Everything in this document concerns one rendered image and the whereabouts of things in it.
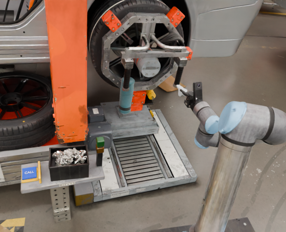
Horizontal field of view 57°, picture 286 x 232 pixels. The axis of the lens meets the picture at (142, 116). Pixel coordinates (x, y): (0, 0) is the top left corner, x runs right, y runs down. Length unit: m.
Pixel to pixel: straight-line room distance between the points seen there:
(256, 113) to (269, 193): 1.53
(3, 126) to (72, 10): 0.89
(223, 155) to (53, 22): 0.83
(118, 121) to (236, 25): 1.17
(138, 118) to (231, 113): 1.42
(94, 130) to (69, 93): 0.53
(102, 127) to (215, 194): 1.05
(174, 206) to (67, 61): 1.27
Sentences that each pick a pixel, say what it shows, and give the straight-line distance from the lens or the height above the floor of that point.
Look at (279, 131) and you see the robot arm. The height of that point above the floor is 1.14.
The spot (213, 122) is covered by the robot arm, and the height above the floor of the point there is 0.84.
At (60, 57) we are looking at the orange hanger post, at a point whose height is 1.07.
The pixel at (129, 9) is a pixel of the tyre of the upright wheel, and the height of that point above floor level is 1.13.
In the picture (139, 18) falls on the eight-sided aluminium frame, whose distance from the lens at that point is 1.68.
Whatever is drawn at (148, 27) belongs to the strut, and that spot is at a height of 1.05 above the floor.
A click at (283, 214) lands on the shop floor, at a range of 2.35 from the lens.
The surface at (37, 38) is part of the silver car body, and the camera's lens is 1.80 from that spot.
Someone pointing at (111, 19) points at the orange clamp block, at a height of 1.10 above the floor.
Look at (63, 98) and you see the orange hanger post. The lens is 1.38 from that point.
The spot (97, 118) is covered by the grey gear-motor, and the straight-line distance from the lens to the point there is 1.92.
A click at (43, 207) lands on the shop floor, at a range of 1.97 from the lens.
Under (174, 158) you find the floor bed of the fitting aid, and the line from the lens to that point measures 2.19.
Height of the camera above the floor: 1.67
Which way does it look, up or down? 39 degrees down
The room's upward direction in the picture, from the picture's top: 10 degrees clockwise
